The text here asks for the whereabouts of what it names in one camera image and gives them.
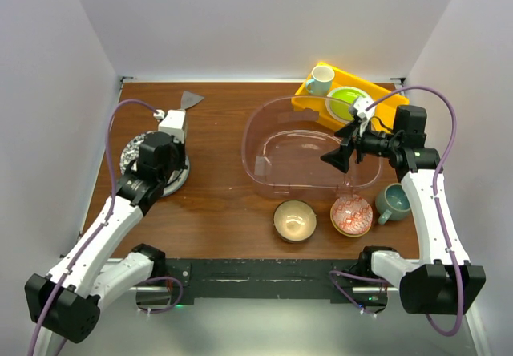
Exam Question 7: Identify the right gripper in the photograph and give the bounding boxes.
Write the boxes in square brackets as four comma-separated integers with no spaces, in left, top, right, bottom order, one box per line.
[321,117,401,173]

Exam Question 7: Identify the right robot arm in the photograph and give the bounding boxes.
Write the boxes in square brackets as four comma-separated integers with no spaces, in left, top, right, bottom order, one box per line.
[321,105,486,315]

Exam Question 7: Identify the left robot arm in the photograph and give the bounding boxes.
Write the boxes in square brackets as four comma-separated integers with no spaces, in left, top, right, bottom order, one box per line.
[24,131,188,343]

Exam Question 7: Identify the clear plastic bin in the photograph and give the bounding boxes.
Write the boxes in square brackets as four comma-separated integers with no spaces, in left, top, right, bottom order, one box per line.
[241,96,382,200]

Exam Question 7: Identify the yellow plastic tray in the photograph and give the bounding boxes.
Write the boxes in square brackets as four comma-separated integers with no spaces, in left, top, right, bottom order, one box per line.
[291,62,390,131]

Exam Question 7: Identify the light blue mug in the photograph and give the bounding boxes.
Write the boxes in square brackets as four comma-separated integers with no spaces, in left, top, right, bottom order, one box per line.
[305,65,335,96]

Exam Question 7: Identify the red patterned bowl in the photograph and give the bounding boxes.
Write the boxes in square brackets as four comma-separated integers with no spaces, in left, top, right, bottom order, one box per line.
[330,195,373,237]

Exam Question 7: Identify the teal ceramic mug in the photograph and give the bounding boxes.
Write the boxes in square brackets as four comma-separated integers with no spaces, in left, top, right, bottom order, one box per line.
[375,183,411,225]

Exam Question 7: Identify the cream black bowl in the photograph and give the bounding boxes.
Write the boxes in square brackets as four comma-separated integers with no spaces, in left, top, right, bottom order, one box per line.
[273,200,317,243]

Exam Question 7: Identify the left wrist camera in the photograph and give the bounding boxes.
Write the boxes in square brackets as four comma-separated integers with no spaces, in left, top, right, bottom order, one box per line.
[153,109,188,144]

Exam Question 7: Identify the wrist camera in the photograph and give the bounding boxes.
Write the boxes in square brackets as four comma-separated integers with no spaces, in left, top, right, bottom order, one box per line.
[153,109,188,144]
[349,96,375,126]

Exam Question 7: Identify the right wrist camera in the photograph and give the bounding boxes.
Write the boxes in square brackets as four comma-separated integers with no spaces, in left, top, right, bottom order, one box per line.
[349,96,375,126]

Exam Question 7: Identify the metal scraper wooden handle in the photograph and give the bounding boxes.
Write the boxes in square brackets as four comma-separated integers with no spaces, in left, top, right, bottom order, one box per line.
[179,91,204,111]

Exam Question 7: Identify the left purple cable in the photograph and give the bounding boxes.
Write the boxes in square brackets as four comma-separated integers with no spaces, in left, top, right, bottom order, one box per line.
[30,99,165,356]

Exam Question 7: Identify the purple cable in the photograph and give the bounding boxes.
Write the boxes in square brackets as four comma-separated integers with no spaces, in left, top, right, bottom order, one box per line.
[366,86,466,337]
[30,99,165,356]

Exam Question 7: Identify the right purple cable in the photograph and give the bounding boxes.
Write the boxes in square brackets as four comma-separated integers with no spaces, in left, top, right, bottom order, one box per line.
[366,86,466,337]

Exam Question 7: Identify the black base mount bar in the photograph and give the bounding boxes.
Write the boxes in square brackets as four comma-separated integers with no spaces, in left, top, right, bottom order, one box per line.
[135,257,402,307]

